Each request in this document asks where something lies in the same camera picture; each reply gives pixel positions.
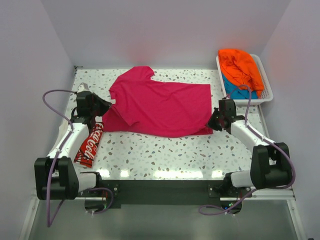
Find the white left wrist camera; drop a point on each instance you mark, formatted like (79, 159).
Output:
(83, 87)

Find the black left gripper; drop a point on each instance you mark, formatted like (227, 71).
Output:
(105, 104)

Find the aluminium rail frame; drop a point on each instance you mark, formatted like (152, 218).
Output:
(267, 215)

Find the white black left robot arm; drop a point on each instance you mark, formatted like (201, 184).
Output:
(55, 174)

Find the folded white red t shirt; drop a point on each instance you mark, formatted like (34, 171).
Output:
(90, 147)

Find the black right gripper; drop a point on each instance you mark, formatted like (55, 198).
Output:
(211, 123)

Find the white plastic basket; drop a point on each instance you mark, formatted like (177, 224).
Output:
(265, 96)

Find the magenta t shirt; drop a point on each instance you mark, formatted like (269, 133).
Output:
(164, 109)

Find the orange t shirt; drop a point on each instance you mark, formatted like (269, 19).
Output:
(240, 69)

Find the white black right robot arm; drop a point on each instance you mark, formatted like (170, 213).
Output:
(270, 167)

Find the blue t shirt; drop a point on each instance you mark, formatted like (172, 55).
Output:
(236, 93)

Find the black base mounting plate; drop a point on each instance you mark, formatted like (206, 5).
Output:
(214, 194)

